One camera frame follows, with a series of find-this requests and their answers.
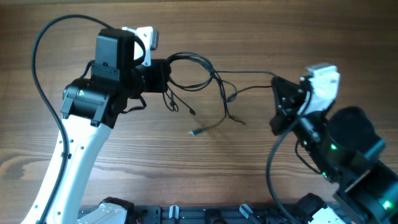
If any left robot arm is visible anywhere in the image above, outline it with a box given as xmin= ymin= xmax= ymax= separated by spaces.
xmin=24 ymin=26 xmax=170 ymax=223

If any black usb cable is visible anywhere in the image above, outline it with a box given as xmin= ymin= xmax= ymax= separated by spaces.
xmin=162 ymin=51 xmax=279 ymax=138

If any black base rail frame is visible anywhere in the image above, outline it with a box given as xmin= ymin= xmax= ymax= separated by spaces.
xmin=77 ymin=192 xmax=352 ymax=224

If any left camera black cable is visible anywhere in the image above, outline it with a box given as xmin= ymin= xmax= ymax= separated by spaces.
xmin=31 ymin=14 xmax=114 ymax=224

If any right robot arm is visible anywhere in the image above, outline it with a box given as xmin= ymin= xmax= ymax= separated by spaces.
xmin=266 ymin=77 xmax=397 ymax=223

